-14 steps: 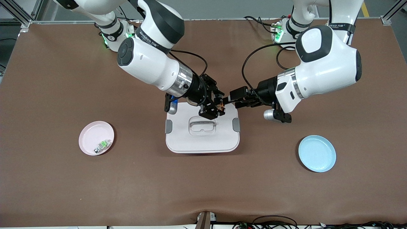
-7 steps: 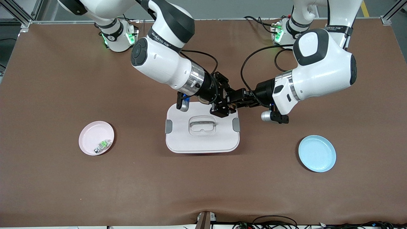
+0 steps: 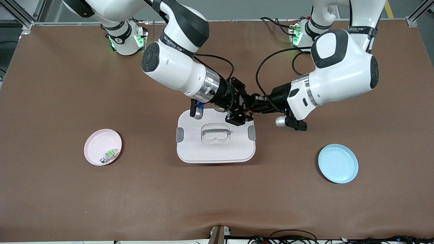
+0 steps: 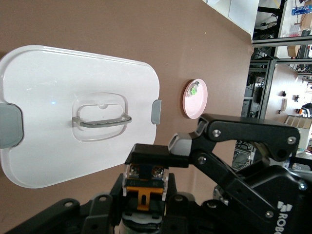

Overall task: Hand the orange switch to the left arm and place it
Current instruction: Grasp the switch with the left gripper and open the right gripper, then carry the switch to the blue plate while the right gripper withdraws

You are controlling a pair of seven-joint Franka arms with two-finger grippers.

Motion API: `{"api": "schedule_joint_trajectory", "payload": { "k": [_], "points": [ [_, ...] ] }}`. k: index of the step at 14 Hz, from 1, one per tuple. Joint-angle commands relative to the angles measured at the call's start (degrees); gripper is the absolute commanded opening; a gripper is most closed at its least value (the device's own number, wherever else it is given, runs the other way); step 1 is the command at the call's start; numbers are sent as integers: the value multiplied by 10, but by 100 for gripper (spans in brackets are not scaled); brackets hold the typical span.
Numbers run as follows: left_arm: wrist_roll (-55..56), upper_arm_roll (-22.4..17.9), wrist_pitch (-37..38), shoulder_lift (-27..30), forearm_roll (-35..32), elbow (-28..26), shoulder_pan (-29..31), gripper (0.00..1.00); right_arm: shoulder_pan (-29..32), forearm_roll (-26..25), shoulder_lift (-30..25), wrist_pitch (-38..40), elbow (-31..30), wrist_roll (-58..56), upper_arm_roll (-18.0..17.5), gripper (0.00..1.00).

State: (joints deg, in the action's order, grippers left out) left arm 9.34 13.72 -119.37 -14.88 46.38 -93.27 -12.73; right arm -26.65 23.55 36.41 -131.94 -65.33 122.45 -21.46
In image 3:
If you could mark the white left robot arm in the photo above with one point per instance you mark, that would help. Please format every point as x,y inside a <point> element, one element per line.
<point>339,74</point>

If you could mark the light blue round plate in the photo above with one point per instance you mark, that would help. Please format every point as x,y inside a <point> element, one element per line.
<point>338,163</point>

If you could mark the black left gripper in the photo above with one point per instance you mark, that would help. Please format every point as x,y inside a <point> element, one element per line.
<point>279,96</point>

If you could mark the aluminium frame post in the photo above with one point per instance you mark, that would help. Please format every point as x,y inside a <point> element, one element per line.
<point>27,24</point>
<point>412,21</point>

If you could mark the green and white switch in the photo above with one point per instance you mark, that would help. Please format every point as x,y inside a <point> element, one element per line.
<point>109,155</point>

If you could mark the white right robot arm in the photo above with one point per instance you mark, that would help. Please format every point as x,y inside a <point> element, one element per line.
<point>169,64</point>

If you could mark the white lidded storage box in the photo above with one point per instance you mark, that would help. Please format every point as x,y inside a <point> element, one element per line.
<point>217,149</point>

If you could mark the brown table mat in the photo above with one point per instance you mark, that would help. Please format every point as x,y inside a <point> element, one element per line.
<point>217,196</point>

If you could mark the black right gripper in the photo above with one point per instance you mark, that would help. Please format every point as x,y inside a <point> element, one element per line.
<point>224,94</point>

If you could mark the pink round plate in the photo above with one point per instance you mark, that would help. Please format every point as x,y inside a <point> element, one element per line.
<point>96,149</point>

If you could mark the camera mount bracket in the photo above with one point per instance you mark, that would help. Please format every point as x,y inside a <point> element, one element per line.
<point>217,235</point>

